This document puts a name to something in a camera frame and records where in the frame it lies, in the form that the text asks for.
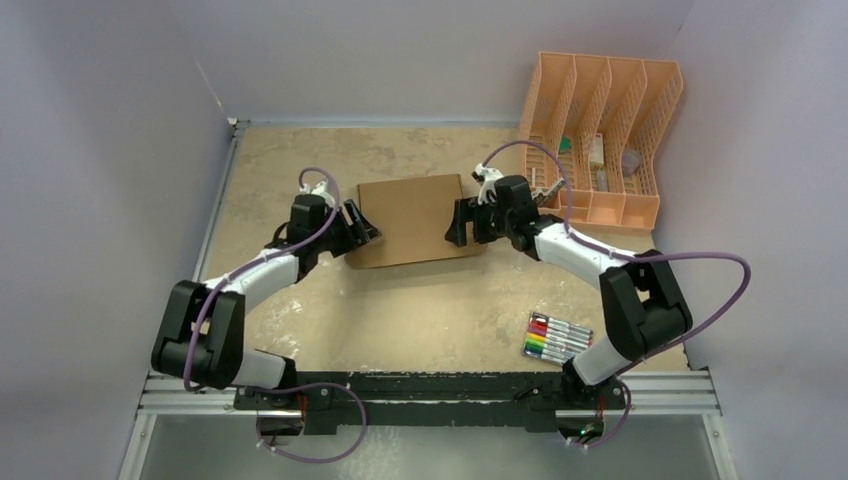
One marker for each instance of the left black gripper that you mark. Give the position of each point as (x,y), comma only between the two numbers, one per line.
(364,232)

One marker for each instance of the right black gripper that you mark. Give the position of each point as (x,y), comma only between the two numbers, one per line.
(474,221)

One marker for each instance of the brown cardboard box sheet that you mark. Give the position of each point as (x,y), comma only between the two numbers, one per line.
(412,214)

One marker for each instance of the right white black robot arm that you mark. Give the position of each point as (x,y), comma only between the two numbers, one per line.
(643,306)

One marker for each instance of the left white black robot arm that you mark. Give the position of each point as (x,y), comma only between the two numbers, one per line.
(201,338)

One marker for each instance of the white paper box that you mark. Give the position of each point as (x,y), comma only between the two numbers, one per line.
(596,151)

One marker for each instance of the black white striped item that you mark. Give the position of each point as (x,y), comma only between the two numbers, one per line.
(543,196)

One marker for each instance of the green small object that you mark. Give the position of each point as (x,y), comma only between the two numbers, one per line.
(565,144)

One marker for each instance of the pack of coloured markers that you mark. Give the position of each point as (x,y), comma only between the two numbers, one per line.
(553,340)

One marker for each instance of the orange plastic file organizer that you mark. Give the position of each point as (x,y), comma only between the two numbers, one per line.
(604,118)

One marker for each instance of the clear plastic cup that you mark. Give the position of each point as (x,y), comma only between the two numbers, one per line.
(630,161)

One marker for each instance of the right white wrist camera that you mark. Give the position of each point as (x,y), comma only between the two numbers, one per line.
(486,177)

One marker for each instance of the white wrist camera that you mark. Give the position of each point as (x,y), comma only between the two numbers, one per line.
(325,191)
(486,177)

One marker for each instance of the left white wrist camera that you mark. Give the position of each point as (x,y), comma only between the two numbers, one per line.
(325,191)

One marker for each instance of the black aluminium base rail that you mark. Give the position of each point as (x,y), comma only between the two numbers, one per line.
(534,401)

